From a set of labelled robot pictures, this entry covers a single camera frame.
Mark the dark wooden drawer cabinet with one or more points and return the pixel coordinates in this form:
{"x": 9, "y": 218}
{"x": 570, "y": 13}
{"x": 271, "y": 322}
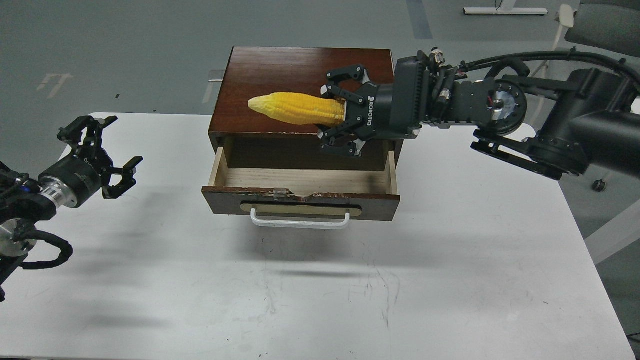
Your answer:
{"x": 253, "y": 72}

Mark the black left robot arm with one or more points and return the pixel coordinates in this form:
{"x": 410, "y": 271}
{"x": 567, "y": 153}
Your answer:
{"x": 22, "y": 245}

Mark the wooden drawer with white handle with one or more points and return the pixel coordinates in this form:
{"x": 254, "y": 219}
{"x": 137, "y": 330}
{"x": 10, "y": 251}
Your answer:
{"x": 366, "y": 195}

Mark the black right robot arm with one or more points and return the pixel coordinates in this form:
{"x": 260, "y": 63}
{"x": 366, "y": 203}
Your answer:
{"x": 548, "y": 112}

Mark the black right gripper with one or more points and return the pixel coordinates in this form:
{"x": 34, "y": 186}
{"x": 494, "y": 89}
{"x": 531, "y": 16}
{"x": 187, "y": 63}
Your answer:
{"x": 395, "y": 105}

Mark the yellow corn cob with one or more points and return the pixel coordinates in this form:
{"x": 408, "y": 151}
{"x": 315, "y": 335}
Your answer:
{"x": 299, "y": 109}

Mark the grey office chair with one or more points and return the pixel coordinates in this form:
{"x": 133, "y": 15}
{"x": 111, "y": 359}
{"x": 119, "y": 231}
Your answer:
{"x": 600, "y": 30}

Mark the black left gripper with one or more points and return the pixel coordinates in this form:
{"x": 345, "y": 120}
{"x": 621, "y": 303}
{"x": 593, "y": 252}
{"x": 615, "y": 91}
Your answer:
{"x": 72, "y": 180}

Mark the white desk base bar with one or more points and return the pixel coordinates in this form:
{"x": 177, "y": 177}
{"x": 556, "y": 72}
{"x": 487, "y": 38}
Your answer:
{"x": 505, "y": 8}

